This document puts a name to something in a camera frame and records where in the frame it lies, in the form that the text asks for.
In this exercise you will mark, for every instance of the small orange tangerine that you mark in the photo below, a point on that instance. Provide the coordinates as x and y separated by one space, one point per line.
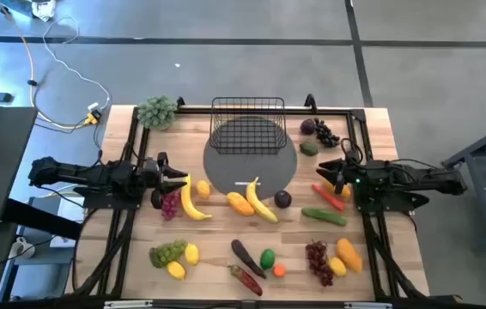
279 270

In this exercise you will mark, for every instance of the silver frame bracket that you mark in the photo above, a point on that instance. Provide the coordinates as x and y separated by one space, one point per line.
367 305
127 304

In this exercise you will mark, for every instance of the green succulent in white pot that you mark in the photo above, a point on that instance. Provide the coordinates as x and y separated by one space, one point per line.
157 112

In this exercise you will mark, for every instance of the white mug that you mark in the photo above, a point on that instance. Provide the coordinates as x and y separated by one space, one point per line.
20 248

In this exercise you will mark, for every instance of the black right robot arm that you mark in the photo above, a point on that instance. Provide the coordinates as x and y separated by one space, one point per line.
419 176

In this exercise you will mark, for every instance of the black frame clamp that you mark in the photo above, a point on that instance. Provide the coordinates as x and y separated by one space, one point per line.
180 103
310 102

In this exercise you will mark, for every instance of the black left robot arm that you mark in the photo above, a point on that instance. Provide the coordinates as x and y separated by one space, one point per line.
75 171

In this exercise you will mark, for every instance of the dark red grape bunch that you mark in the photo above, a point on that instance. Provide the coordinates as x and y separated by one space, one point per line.
319 262

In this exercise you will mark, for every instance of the white paper sheet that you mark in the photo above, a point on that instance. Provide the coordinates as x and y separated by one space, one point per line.
69 213

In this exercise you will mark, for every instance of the green grape bunch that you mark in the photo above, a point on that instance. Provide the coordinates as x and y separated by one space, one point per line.
166 253

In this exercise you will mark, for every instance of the dark purple eggplant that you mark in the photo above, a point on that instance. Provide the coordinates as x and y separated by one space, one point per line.
247 258

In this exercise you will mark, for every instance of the white crumpled object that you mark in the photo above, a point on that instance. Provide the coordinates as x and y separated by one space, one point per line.
44 9

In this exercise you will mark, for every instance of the dark purple round fruit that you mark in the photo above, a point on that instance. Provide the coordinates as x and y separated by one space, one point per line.
283 199

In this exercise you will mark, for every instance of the white power adapter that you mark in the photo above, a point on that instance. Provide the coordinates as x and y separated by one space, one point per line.
93 106

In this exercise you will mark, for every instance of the black aluminium table frame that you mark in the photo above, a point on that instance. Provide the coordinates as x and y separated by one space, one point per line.
333 112

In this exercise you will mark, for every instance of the black grape bunch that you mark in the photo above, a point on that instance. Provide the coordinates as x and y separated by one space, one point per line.
326 134

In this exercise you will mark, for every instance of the red chili pepper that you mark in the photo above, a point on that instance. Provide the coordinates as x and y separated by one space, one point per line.
328 197

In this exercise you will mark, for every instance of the black desk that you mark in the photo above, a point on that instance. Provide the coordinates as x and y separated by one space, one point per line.
2 163

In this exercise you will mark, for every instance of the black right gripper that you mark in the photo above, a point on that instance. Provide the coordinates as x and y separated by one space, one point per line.
354 171

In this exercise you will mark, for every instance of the green cucumber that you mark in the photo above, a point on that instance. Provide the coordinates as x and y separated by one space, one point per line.
323 216

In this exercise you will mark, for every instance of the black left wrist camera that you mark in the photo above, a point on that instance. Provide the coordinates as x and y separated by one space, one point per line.
156 200

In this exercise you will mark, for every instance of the dark green avocado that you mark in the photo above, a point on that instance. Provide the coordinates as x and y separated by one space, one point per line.
308 149

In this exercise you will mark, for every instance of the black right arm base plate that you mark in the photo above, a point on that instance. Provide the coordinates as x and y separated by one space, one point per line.
397 201

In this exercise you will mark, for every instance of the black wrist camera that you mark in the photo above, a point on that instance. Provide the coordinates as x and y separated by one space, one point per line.
156 200
340 189

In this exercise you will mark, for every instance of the long red pointed pepper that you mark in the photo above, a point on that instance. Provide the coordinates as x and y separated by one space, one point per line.
246 280

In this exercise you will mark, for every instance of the grey round woven placemat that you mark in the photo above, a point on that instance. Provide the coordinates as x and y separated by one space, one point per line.
243 171

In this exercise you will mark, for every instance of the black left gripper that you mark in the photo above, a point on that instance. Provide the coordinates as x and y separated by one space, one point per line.
153 176

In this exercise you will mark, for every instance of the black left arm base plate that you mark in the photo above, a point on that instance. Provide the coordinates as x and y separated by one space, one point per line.
97 201

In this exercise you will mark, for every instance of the orange mango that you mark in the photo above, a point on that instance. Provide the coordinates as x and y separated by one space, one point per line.
346 192
239 204
349 255

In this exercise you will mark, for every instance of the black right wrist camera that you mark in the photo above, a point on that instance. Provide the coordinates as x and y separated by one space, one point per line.
340 189

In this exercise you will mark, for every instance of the pink grape bunch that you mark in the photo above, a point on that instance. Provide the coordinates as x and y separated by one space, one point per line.
170 207

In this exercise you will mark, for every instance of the green lime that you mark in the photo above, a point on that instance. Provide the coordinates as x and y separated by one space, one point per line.
267 258

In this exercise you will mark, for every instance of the yellow lemon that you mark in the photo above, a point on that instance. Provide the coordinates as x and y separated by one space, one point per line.
337 266
176 270
203 189
191 254

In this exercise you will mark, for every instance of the yellow banana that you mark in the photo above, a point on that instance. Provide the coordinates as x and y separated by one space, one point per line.
187 201
258 204

